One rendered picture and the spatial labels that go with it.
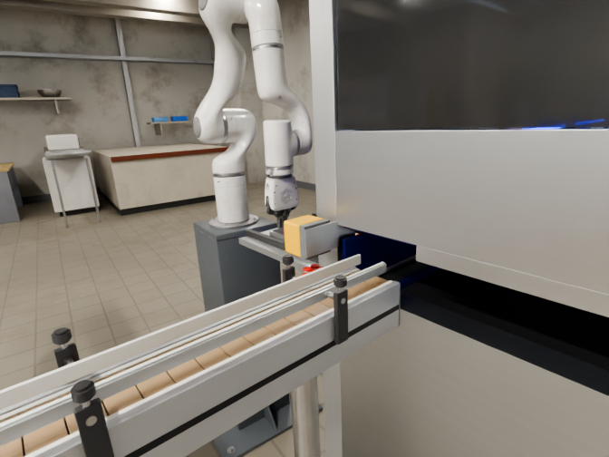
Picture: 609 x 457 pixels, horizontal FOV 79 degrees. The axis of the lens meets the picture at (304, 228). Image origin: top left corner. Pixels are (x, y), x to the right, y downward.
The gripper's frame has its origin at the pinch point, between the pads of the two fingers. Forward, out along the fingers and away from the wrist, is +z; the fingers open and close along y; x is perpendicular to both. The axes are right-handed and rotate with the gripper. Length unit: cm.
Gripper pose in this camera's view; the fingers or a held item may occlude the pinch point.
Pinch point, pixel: (282, 223)
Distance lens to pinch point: 118.3
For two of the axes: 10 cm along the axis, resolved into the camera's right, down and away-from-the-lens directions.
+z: 0.3, 9.5, 3.1
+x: -6.4, -2.2, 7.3
